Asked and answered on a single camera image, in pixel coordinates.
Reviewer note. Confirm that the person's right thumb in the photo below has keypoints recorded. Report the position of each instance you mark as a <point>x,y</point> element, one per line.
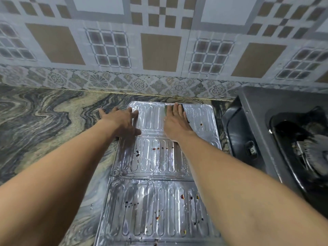
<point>165,119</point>

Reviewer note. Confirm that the person's right hand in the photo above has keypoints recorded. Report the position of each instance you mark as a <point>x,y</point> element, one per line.
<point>176,125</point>

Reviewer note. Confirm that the person's left forearm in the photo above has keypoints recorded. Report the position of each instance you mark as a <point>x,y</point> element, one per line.
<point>51,192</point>

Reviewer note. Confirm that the black stove pan support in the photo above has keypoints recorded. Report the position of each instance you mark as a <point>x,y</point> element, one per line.
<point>284,133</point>

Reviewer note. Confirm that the person's left little finger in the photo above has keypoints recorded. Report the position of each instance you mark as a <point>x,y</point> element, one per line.
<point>103,113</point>

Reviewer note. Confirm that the grey stove burner head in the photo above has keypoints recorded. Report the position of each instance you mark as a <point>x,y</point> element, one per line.
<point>311,153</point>

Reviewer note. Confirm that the person's right forearm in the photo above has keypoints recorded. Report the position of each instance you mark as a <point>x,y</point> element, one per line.
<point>246,197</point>

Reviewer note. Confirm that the silver foil splash guard panel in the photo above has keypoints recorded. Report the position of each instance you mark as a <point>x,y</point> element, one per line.
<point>153,202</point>

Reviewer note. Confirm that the person's left thumb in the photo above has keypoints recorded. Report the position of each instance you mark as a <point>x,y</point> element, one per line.
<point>136,132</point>

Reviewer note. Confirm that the person's left hand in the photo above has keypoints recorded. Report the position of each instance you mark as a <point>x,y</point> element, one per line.
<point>120,123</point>

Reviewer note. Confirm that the black gas stove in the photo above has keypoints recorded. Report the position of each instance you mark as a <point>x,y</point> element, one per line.
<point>258,120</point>

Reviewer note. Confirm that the green scrub pad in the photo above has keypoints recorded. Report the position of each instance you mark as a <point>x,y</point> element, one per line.
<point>185,110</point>

